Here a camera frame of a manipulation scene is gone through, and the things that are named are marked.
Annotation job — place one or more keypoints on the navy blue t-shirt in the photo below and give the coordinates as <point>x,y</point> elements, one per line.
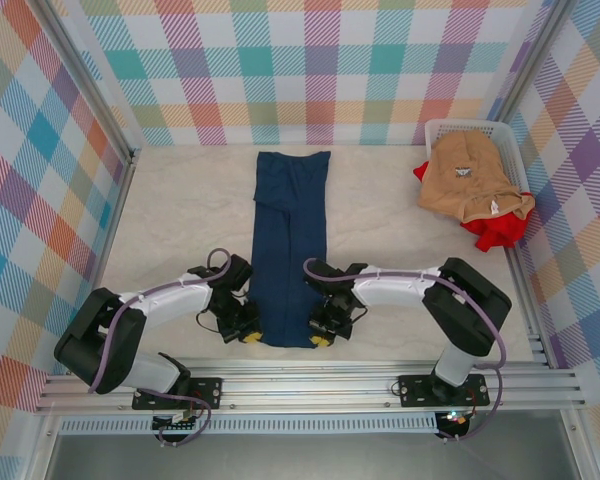
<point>290,240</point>

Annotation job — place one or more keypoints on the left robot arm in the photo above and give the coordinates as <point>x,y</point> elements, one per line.
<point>170,300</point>

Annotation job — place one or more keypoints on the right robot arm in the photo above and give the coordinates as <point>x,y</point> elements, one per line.
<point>395,287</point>

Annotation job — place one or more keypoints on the grey metal sheet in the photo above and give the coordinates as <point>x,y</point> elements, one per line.
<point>305,457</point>

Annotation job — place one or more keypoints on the red t-shirt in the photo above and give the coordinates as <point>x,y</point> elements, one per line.
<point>500,232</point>

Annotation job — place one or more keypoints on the tan t-shirt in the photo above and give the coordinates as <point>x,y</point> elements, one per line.
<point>465,170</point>

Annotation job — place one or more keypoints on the white plastic basket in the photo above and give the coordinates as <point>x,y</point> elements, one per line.
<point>505,135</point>

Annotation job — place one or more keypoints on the aluminium mounting rail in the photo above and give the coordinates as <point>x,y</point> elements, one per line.
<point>305,385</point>

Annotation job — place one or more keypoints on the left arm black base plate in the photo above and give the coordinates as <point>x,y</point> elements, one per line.
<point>207,392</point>

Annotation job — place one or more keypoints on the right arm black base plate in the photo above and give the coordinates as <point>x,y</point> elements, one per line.
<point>415,392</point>

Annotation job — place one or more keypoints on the aluminium corner post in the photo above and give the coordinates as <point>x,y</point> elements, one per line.
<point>85,75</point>
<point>530,60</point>

